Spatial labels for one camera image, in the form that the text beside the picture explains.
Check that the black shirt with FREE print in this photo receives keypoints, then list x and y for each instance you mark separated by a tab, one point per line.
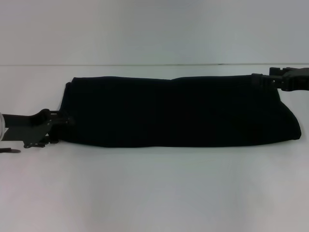
169	111

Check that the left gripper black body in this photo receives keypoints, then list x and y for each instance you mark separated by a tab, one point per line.
26	126

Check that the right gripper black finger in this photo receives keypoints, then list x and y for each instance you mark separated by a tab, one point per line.
265	81
277	71

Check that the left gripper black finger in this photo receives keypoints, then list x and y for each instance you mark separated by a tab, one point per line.
61	118
47	142

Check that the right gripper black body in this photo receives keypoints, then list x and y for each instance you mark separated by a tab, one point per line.
294	79

